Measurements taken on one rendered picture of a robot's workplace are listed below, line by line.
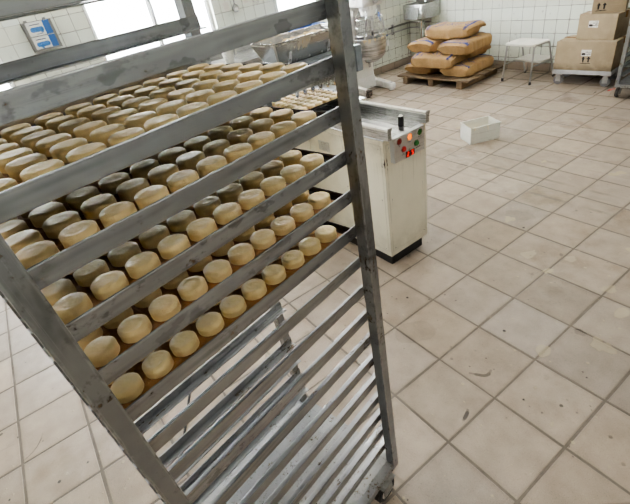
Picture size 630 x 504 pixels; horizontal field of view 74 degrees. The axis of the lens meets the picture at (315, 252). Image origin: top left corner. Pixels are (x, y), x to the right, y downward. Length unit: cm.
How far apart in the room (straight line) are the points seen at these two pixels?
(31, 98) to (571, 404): 203
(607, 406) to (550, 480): 43
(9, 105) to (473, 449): 179
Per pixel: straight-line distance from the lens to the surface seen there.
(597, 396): 218
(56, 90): 56
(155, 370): 77
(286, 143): 75
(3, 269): 55
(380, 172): 238
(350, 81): 83
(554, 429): 203
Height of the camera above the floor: 166
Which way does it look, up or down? 34 degrees down
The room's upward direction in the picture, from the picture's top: 12 degrees counter-clockwise
